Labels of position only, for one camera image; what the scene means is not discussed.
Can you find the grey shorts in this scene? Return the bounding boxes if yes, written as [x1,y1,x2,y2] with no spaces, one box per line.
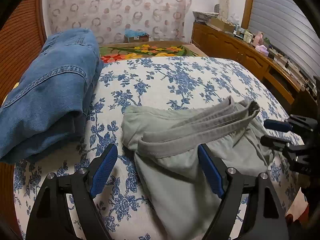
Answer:
[121,97,273,239]

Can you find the blue floral bedsheet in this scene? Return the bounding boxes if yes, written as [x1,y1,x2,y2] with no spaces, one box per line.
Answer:
[13,56,304,240]

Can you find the folded blue jeans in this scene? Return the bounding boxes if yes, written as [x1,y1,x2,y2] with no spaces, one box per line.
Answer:
[1,28,104,164]

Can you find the wooden dresser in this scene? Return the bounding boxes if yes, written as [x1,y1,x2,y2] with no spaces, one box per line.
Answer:
[191,22,301,105]

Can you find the grey window shutter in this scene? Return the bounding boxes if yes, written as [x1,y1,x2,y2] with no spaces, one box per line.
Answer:
[248,0,319,78]

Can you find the brown cardboard box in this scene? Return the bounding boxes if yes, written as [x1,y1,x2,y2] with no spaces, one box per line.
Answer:
[206,17,235,33]

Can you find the floral colourful blanket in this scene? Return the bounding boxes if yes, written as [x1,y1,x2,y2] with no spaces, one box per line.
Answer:
[99,41,207,63]

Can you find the circle patterned curtain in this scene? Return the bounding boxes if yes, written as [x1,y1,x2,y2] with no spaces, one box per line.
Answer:
[47,0,192,44]

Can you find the cardboard box with blue cloth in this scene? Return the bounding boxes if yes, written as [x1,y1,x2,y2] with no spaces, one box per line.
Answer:
[124,29,149,43]

